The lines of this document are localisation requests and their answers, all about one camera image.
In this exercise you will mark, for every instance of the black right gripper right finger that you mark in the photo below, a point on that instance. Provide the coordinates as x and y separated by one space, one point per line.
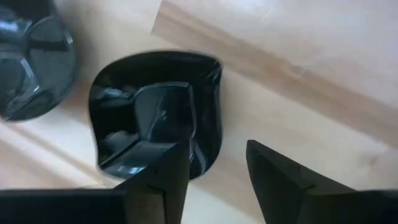
273 186

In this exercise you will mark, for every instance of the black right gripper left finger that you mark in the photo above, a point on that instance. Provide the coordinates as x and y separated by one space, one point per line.
168 193

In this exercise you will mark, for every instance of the black wavy square mini plate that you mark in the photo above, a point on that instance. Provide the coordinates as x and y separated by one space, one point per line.
161 112

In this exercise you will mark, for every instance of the black leaf-shaped mini plate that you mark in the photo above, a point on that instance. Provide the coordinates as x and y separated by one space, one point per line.
37 68

